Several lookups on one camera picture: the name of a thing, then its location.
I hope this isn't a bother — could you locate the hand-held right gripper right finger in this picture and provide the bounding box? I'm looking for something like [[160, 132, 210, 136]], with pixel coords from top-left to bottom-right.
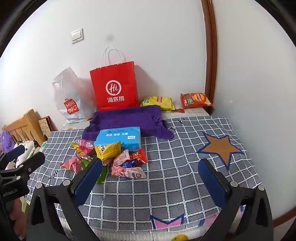
[[198, 159, 274, 241]]

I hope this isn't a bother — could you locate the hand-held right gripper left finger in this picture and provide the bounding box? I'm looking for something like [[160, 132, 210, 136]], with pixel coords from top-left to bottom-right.
[[25, 158, 103, 241]]

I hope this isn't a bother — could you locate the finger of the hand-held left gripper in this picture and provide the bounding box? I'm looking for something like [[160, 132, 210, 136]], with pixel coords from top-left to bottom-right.
[[9, 152, 46, 183], [0, 145, 26, 171]]

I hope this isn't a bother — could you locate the green snack packet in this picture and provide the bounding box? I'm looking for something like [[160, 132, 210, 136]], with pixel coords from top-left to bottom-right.
[[81, 159, 109, 184]]

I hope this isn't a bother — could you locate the pale pink barcode packet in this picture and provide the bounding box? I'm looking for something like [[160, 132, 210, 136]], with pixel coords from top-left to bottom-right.
[[60, 156, 84, 173]]

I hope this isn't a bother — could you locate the magenta snack packet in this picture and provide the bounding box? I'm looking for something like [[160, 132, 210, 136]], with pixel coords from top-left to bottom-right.
[[77, 138, 95, 156]]

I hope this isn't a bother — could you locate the yellow triangular snack packet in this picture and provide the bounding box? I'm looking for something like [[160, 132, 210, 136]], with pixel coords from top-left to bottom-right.
[[94, 141, 122, 160]]

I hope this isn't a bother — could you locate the shiny foil candy packet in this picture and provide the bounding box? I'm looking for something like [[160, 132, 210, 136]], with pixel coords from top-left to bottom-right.
[[69, 141, 81, 153]]

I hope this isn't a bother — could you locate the light pink snack packet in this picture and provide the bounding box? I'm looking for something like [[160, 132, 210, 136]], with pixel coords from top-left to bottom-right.
[[112, 149, 130, 167]]

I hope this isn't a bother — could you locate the pink white cartoon packet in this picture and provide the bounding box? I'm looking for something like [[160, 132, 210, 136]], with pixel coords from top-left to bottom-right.
[[111, 166, 147, 180]]

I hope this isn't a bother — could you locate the blue snack packet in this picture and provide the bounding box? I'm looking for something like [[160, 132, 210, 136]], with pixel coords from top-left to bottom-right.
[[121, 160, 137, 169]]

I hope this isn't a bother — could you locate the red snack packet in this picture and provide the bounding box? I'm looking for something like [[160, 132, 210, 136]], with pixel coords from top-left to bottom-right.
[[131, 148, 148, 164]]

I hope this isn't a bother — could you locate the purple towel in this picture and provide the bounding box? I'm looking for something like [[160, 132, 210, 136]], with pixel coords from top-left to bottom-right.
[[82, 105, 174, 142]]

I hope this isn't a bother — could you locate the white spotted cloth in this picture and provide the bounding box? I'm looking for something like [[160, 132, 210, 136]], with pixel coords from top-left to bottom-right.
[[6, 140, 41, 169]]

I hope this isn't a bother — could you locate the purple plush toy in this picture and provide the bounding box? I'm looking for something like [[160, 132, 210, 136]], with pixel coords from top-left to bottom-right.
[[0, 131, 13, 151]]

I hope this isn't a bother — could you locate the patterned gift box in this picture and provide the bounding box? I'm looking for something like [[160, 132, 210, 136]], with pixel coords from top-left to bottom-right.
[[38, 116, 58, 139]]

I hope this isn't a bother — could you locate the blue tissue pack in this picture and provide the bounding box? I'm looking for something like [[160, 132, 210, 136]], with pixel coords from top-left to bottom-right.
[[94, 126, 142, 151]]

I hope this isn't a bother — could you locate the grey checked blanket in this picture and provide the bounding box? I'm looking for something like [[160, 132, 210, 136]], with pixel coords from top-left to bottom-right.
[[24, 116, 264, 233]]

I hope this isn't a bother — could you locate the white plastic bag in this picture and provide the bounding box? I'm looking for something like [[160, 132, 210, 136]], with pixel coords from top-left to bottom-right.
[[52, 67, 97, 124]]

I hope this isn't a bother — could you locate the orange chip bag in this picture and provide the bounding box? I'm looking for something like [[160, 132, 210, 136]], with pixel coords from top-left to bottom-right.
[[180, 93, 213, 110]]

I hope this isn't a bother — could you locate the yellow chip bag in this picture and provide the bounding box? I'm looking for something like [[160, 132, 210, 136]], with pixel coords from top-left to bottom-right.
[[140, 96, 175, 111]]

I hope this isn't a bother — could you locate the red paper bag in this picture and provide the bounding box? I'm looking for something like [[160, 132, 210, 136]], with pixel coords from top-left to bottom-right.
[[90, 46, 140, 111]]

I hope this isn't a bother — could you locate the brown wooden door frame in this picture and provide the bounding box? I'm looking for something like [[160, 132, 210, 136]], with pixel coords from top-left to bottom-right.
[[201, 0, 218, 115]]

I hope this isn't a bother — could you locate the white light switch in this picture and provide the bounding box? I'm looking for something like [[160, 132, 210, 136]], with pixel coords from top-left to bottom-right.
[[70, 28, 84, 44]]

